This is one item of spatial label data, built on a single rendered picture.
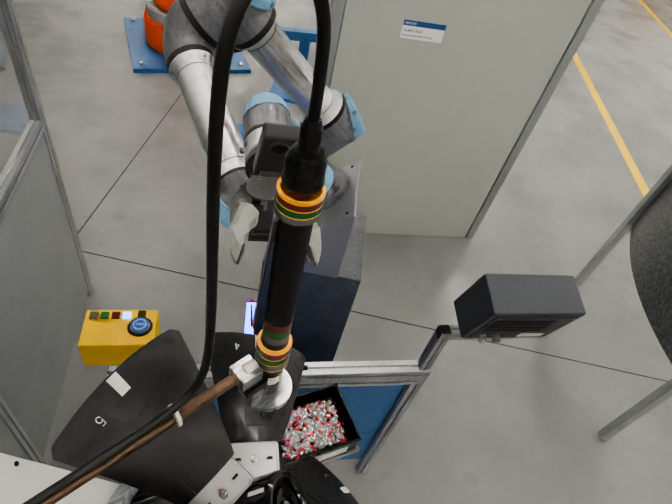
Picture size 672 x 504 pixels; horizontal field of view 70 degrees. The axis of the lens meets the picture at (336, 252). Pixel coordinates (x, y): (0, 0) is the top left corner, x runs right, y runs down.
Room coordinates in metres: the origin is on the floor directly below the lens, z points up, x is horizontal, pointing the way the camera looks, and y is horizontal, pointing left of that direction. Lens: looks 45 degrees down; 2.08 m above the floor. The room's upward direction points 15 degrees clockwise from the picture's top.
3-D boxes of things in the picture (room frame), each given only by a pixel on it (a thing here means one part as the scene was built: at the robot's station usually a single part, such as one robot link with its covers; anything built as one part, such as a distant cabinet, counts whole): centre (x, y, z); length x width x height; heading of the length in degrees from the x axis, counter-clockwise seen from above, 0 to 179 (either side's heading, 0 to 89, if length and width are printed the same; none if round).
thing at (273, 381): (0.33, 0.04, 1.65); 0.04 x 0.04 x 0.46
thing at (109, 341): (0.57, 0.44, 1.02); 0.16 x 0.10 x 0.11; 109
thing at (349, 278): (1.11, 0.07, 0.50); 0.30 x 0.30 x 1.00; 6
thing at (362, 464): (0.84, -0.34, 0.39); 0.04 x 0.04 x 0.78; 19
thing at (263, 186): (0.52, 0.11, 1.63); 0.12 x 0.08 x 0.09; 19
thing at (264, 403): (0.32, 0.05, 1.50); 0.09 x 0.07 x 0.10; 144
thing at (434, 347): (0.84, -0.34, 0.96); 0.03 x 0.03 x 0.20; 19
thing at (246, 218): (0.41, 0.12, 1.63); 0.09 x 0.03 x 0.06; 177
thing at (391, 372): (0.70, 0.06, 0.82); 0.90 x 0.04 x 0.08; 109
